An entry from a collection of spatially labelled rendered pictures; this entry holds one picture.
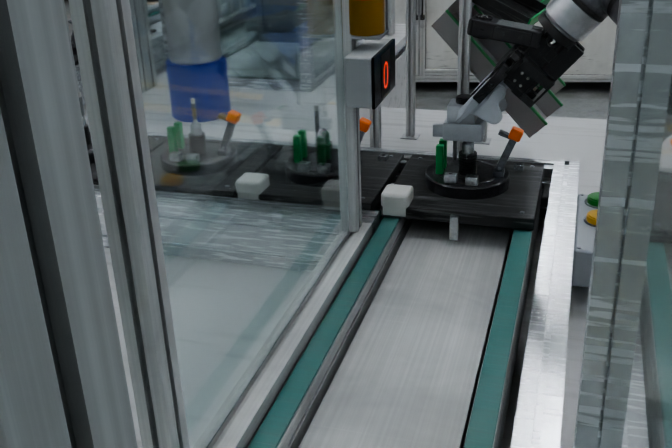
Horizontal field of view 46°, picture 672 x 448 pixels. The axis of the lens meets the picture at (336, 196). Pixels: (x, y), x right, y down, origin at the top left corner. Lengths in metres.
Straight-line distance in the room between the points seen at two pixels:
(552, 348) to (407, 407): 0.18
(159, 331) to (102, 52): 0.23
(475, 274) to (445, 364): 0.23
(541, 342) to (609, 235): 0.53
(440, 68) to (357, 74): 4.30
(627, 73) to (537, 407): 0.53
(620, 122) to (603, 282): 0.09
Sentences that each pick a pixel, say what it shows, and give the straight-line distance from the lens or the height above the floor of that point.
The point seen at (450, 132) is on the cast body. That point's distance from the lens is 1.31.
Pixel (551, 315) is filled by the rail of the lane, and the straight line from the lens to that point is 1.03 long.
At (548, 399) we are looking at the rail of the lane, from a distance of 0.88.
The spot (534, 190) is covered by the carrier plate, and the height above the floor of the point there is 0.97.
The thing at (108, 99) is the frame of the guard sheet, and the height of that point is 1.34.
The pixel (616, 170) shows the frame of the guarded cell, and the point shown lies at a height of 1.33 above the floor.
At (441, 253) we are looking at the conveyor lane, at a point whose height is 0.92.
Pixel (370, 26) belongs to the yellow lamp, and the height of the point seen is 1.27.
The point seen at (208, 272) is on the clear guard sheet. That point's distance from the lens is 0.75.
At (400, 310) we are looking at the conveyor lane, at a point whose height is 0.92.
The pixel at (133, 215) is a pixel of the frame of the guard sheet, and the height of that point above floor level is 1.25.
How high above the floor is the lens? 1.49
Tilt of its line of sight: 23 degrees down
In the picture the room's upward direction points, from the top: 2 degrees counter-clockwise
